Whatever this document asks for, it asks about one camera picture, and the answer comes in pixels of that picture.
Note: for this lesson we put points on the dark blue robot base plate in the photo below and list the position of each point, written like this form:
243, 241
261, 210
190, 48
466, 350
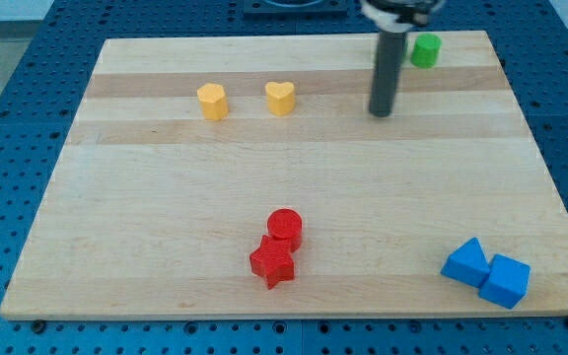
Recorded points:
265, 8

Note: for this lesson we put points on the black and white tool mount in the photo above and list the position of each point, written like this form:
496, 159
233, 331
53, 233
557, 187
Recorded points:
401, 15

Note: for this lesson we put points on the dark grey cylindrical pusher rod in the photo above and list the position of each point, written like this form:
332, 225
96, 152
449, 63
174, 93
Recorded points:
390, 51

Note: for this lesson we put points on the green cylinder block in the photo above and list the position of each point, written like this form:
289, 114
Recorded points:
426, 51

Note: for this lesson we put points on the wooden board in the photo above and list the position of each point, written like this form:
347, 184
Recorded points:
152, 210

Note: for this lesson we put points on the yellow heart block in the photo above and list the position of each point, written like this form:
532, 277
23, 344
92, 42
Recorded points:
280, 97

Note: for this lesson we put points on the yellow hexagon block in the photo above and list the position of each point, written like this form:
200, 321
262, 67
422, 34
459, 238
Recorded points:
213, 101

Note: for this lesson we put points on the red star block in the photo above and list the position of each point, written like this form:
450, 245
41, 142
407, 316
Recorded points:
273, 261

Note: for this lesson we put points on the blue cube block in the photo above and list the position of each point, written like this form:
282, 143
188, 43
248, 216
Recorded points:
507, 283

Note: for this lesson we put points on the blue triangle block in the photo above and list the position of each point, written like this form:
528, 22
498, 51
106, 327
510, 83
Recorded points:
467, 264

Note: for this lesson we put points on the red cylinder block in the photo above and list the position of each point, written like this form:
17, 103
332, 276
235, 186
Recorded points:
286, 224

